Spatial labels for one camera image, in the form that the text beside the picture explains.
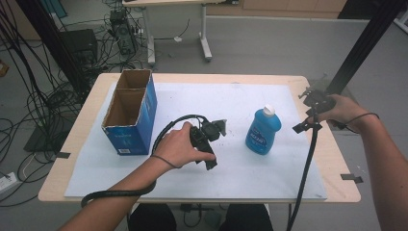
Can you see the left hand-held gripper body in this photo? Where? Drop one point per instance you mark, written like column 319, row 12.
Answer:
column 202, row 134

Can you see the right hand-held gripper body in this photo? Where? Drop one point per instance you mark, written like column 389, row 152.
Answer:
column 319, row 101

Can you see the blue bottle with white cap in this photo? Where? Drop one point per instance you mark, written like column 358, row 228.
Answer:
column 263, row 131

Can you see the blue cardboard box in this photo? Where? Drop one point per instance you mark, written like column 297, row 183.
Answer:
column 141, row 125

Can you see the person's left hand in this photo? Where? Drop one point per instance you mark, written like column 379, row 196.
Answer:
column 176, row 147

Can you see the person's right hand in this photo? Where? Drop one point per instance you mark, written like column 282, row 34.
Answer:
column 346, row 110

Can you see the white mat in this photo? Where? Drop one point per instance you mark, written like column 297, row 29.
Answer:
column 198, row 102

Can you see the black tape strip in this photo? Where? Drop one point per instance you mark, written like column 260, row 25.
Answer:
column 351, row 178
column 63, row 155

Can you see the white desk with metal legs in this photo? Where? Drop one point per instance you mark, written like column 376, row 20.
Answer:
column 205, row 38

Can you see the person's right leg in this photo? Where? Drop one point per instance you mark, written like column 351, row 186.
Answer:
column 247, row 218

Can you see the person's leg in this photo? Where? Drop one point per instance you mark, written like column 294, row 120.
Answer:
column 152, row 218
column 247, row 218

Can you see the person's left leg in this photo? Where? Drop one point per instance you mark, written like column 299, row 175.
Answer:
column 152, row 218

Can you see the black computer tower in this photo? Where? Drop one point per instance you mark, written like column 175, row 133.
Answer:
column 123, row 33

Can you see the black equipment box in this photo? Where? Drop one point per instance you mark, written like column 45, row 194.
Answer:
column 78, row 45

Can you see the white power strip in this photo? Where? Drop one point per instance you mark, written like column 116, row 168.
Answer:
column 8, row 183

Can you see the black metal post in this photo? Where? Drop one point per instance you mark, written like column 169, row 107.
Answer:
column 54, row 45
column 362, row 45

